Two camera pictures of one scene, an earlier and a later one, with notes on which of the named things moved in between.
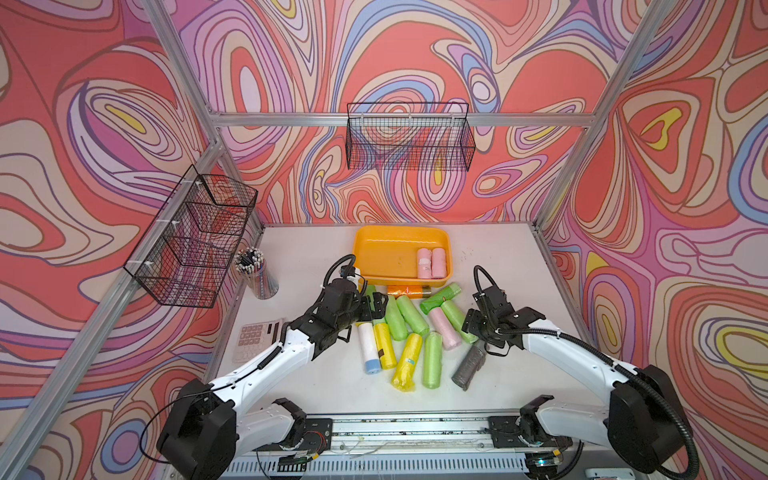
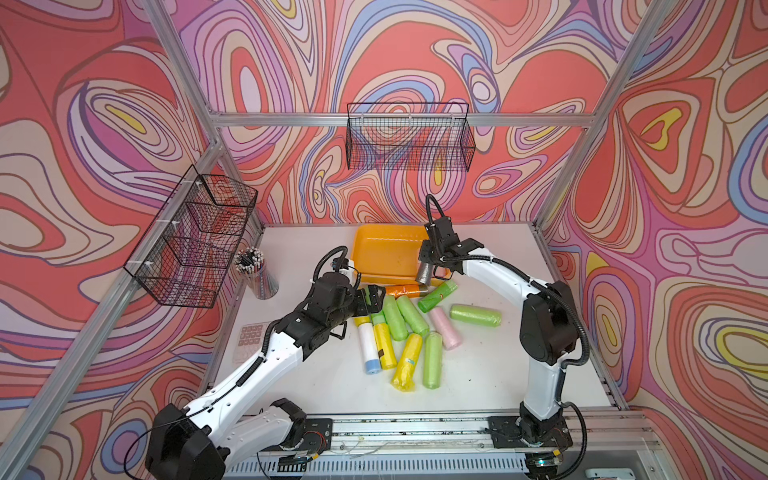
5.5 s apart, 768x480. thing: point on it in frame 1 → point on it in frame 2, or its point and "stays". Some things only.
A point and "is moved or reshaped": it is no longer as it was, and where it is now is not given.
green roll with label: x=440 y=297 stays
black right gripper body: x=482 y=327 → x=431 y=253
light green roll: x=455 y=318 is moved or reshaped
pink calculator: x=254 y=337 stays
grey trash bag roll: x=471 y=362 → x=424 y=273
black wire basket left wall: x=188 y=253 stays
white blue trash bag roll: x=369 y=348 stays
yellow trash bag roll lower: x=404 y=376 stays
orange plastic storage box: x=406 y=256 stays
